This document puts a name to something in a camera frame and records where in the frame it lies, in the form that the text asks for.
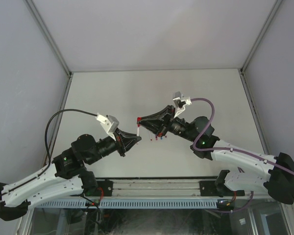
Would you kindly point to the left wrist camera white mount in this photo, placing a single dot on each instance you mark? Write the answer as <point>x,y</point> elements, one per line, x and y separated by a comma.
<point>109,124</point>

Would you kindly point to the perforated blue cable tray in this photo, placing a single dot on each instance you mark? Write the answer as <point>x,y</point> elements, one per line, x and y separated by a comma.
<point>194,203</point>

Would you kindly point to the red pen cap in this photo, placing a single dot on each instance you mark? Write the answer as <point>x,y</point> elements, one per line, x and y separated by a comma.
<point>138,121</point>

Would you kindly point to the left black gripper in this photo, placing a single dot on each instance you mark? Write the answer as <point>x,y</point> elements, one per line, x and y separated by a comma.
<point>120,143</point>

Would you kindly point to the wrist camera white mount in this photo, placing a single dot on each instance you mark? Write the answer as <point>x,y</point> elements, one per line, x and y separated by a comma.
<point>109,124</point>
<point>180,102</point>

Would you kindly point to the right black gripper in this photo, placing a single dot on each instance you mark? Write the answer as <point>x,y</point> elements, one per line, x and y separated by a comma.
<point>167,121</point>

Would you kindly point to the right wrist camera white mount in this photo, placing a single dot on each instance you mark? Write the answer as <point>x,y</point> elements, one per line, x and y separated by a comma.
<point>180,102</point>

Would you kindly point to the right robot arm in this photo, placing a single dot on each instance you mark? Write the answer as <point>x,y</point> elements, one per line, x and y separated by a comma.
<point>269,174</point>

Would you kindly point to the aluminium rail frame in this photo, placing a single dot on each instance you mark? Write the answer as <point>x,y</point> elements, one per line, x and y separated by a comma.
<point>147,187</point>

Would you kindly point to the thin red refill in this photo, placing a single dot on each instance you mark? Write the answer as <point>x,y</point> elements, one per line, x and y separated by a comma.
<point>138,133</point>

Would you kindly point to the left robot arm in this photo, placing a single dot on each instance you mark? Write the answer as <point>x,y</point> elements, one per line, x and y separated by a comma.
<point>66,175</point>

